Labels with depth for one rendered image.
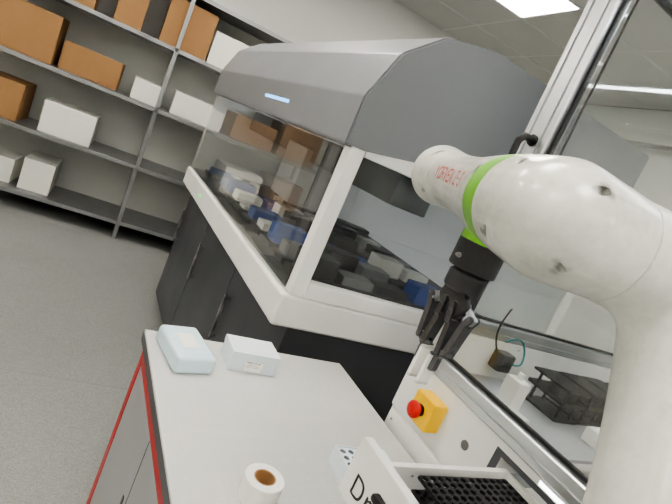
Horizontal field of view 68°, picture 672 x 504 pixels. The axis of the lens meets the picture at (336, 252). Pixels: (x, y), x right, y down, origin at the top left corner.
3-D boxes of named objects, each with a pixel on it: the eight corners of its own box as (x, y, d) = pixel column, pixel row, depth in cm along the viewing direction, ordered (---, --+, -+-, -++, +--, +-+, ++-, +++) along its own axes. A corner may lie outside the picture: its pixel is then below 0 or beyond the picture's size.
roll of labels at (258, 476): (251, 518, 78) (260, 497, 77) (229, 486, 83) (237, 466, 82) (283, 507, 83) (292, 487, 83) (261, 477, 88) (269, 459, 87)
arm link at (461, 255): (448, 229, 94) (481, 246, 86) (488, 244, 100) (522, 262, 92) (434, 257, 95) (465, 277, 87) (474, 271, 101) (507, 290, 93)
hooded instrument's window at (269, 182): (284, 291, 145) (345, 145, 137) (191, 167, 296) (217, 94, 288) (530, 352, 202) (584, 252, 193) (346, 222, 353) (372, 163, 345)
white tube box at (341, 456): (343, 491, 94) (351, 474, 93) (328, 460, 101) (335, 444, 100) (395, 494, 99) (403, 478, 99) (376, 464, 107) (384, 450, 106)
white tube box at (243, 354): (226, 369, 118) (234, 351, 118) (219, 351, 126) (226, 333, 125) (273, 377, 125) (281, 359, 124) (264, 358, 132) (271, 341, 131)
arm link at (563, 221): (616, 325, 44) (696, 202, 41) (494, 268, 42) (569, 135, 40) (529, 268, 62) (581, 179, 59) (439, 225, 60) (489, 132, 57)
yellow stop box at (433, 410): (419, 433, 111) (433, 406, 110) (403, 413, 117) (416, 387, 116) (436, 434, 113) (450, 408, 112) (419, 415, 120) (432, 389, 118)
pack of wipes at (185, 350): (212, 375, 113) (219, 358, 112) (172, 374, 107) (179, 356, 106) (191, 341, 124) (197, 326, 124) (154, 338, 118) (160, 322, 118)
